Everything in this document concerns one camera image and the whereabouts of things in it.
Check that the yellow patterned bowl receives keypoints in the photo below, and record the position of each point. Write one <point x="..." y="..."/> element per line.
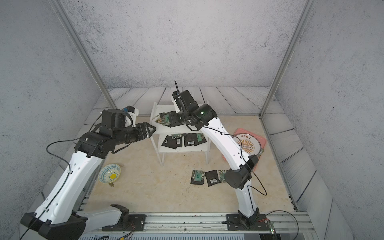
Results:
<point x="109" y="174"/>

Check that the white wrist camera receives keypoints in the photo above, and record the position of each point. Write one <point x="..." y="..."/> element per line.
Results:
<point x="178" y="101"/>
<point x="133" y="113"/>

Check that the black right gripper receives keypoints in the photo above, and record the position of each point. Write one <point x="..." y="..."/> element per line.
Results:
<point x="173" y="119"/>

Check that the aluminium frame post right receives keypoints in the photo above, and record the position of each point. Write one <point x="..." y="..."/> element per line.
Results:
<point x="305" y="15"/>

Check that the green label tea bag pile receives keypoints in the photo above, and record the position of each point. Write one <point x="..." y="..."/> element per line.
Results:
<point x="164" y="119"/>

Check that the black tea bag left lower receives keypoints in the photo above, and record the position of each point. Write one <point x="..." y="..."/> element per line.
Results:
<point x="171" y="143"/>

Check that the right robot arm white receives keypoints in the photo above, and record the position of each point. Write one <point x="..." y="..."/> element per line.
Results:
<point x="204" y="118"/>

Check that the black tea bag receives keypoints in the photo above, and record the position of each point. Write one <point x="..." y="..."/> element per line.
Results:
<point x="200" y="139"/>
<point x="171" y="143"/>

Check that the floral tea bag green label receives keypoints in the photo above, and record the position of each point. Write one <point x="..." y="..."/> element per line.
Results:
<point x="221" y="174"/>

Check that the black tea bag right lower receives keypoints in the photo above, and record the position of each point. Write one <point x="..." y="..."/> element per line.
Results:
<point x="200" y="139"/>

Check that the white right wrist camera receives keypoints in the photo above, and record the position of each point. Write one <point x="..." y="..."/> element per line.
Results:
<point x="178" y="101"/>

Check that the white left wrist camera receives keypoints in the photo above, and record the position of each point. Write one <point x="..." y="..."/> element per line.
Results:
<point x="133" y="113"/>

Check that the round printed plate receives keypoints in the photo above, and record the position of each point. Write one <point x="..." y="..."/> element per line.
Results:
<point x="252" y="144"/>

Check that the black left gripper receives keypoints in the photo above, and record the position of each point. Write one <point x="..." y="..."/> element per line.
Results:
<point x="146" y="133"/>

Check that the black tea bag text back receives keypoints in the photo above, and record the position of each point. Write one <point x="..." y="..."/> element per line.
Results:
<point x="189" y="140"/>

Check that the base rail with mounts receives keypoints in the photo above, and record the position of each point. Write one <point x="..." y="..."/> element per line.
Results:
<point x="278" y="225"/>

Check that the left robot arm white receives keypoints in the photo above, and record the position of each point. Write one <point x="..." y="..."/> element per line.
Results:
<point x="55" y="218"/>

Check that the aluminium frame post left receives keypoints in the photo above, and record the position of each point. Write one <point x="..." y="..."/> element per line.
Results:
<point x="76" y="40"/>

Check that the black tea bag barcode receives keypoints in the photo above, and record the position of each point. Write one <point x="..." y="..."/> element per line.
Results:
<point x="212" y="178"/>

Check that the jasmine tea bag floral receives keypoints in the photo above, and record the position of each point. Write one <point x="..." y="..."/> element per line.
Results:
<point x="197" y="177"/>

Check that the aluminium frame post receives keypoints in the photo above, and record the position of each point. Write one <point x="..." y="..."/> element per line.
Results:
<point x="305" y="15"/>
<point x="76" y="40"/>

